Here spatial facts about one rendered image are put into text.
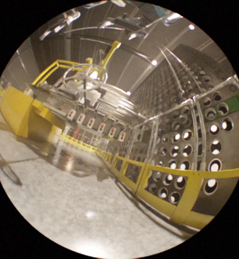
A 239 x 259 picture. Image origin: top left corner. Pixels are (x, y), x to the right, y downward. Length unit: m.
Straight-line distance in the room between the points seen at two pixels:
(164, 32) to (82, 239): 9.54
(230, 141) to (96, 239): 1.59
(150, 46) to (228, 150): 8.90
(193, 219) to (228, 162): 0.96
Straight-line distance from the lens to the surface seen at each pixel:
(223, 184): 1.45
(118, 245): 0.45
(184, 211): 0.66
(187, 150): 2.20
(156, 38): 9.03
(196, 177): 0.60
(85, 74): 0.69
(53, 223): 0.45
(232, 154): 1.47
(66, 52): 10.51
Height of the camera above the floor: 0.39
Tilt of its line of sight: 19 degrees up
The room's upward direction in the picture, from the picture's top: 19 degrees clockwise
